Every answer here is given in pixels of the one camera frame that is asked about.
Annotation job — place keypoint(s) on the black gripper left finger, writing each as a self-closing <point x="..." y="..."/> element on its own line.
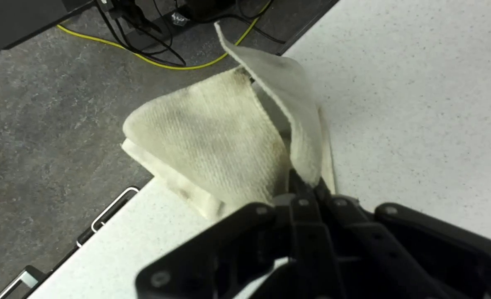
<point x="229" y="243"/>

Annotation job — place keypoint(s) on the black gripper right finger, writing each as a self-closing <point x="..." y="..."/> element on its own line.
<point x="422" y="249"/>

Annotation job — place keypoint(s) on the stained white cloth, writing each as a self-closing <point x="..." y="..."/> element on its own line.
<point x="213" y="138"/>

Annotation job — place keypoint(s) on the dark grey flat panel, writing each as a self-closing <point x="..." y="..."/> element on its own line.
<point x="19" y="22"/>

